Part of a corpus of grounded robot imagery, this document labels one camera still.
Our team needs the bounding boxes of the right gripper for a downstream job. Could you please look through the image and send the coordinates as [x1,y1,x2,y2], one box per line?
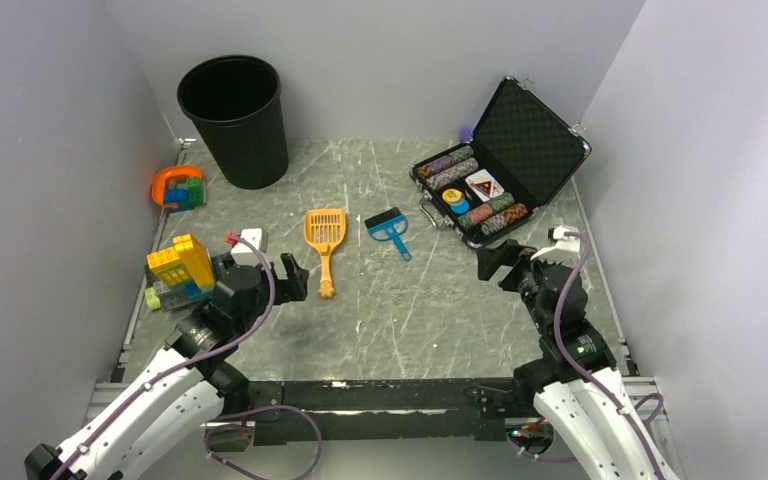
[476,238,565,333]

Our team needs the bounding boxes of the yellow slotted scoop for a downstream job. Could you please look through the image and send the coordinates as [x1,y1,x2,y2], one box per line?
[304,208,347,300]

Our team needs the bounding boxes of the blue hand brush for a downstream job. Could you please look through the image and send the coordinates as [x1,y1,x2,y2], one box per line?
[363,207,412,261]

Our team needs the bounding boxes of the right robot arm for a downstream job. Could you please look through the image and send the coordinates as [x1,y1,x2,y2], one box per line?
[476,228,677,479]

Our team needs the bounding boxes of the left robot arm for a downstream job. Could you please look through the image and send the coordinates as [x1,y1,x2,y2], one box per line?
[24,253,309,479]

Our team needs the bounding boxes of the yellow dealer button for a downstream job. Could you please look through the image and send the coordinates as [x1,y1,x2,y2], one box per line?
[442,188,464,205]

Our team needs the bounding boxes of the playing card deck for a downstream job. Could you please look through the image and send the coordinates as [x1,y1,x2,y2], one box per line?
[466,169,505,201]

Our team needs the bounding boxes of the yellow toy block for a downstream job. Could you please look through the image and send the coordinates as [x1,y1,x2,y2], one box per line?
[146,233,216,291]

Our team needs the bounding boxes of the black poker chip case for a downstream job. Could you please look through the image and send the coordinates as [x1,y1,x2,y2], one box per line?
[409,76,592,249]

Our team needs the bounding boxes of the black perforated plate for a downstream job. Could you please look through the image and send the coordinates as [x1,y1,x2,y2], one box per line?
[143,253,235,312]

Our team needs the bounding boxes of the blue and green toy blocks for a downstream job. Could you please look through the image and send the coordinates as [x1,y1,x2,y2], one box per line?
[162,176,205,212]

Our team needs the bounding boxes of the orange curved toy piece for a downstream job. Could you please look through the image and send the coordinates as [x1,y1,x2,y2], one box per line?
[150,165,203,207]

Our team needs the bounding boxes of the black plastic waste bin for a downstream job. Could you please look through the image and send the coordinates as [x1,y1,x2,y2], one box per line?
[176,55,289,190]

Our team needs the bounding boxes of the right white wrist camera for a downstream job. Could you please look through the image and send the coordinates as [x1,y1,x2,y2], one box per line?
[530,225,582,265]

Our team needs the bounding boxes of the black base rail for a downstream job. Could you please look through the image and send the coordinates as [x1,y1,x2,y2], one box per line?
[243,377,538,446]

